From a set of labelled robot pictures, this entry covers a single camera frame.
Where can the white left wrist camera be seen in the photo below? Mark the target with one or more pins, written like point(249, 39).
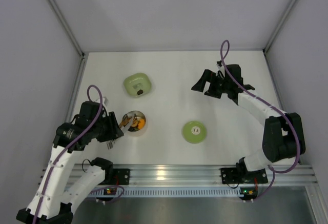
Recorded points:
point(105, 102)

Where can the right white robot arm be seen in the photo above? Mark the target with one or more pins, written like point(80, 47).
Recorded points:
point(283, 136)

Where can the grey slotted cable duct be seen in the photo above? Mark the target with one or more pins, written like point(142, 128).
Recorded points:
point(157, 192)

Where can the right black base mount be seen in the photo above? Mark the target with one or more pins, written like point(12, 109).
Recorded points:
point(231, 176)

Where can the orange food piece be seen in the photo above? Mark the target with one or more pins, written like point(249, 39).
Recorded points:
point(141, 123)

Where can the green food tray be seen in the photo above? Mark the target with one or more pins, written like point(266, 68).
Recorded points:
point(136, 82)

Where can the aluminium mounting rail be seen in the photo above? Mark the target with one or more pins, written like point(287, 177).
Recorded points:
point(209, 176)

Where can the left aluminium frame post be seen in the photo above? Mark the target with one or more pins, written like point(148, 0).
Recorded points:
point(65, 26)

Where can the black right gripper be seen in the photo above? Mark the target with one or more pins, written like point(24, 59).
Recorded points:
point(213, 85)

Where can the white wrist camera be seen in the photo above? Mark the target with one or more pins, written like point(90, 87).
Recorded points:
point(221, 67)
point(105, 102)

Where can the metal serving tongs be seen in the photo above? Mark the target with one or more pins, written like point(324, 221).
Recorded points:
point(125, 125)

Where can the steel lunch box bowl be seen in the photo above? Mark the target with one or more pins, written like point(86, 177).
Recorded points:
point(134, 129)

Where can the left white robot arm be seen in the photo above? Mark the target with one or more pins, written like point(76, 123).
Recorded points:
point(53, 202)

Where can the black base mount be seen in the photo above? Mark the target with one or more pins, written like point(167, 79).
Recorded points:
point(117, 177)
point(231, 176)

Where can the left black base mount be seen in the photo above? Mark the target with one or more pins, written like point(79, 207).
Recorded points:
point(117, 177)

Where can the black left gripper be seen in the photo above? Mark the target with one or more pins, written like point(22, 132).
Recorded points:
point(114, 125)

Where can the green round lid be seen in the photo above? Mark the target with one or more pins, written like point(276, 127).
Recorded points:
point(194, 132)

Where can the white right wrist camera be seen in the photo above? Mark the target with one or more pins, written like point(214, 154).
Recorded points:
point(221, 67)

